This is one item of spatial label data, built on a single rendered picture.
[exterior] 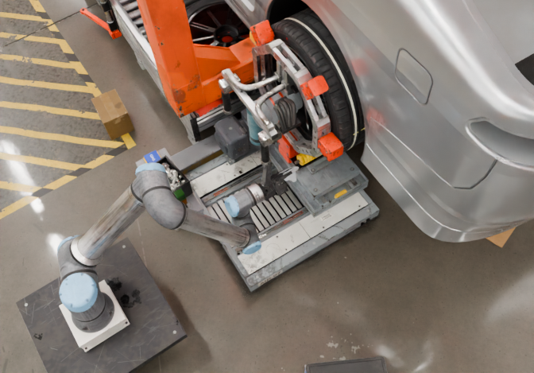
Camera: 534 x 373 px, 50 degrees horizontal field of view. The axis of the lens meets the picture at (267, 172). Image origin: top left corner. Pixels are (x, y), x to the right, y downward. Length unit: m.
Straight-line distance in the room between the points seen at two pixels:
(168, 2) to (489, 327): 2.18
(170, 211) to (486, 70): 1.20
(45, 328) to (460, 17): 2.21
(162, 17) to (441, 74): 1.25
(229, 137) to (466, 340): 1.58
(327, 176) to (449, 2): 1.54
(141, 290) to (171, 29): 1.22
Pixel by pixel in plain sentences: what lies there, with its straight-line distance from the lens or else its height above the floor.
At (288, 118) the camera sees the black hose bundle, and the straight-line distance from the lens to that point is 2.36.
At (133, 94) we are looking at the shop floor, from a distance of 3.90.
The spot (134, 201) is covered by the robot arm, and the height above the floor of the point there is 0.95.
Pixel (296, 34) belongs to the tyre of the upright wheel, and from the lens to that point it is 2.44.
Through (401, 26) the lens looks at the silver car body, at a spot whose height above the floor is 1.60.
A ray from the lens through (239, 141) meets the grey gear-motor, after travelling 3.08.
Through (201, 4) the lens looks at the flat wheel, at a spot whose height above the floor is 0.50.
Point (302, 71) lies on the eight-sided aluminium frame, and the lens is 2.38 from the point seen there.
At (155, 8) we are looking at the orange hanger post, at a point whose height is 1.26.
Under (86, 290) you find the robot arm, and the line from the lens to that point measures 2.54.
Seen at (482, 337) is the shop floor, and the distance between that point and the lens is 3.15.
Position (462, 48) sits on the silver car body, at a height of 1.66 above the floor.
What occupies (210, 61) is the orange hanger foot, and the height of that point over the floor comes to 0.79.
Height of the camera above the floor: 2.90
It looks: 58 degrees down
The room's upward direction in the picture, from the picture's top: 5 degrees counter-clockwise
